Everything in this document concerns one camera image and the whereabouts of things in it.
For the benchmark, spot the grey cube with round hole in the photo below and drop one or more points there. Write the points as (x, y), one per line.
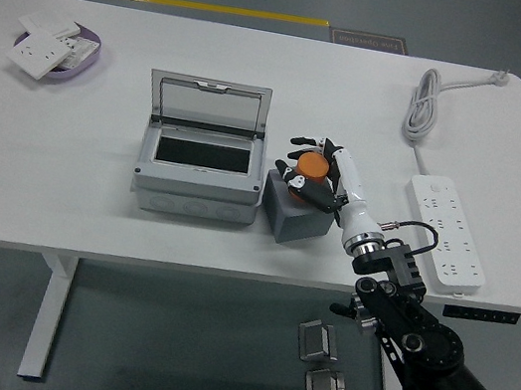
(296, 221)

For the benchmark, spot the orange cylinder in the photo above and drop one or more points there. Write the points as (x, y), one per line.
(313, 166)

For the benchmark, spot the white wall switch panel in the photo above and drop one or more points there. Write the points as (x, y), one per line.
(48, 22)

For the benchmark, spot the purple oval tray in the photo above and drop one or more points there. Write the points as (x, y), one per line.
(80, 70)

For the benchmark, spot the grey electrical box with lid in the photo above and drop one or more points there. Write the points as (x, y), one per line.
(197, 184)

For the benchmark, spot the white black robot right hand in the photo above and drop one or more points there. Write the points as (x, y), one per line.
(355, 201)

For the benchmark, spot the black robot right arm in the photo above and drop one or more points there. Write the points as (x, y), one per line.
(437, 337)

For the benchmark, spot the white printed socket panel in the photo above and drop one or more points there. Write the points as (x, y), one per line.
(81, 50)

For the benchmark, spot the black table control panel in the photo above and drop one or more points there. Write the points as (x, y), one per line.
(481, 315)

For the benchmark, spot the white wall socket panel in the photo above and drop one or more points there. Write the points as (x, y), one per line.
(38, 52)

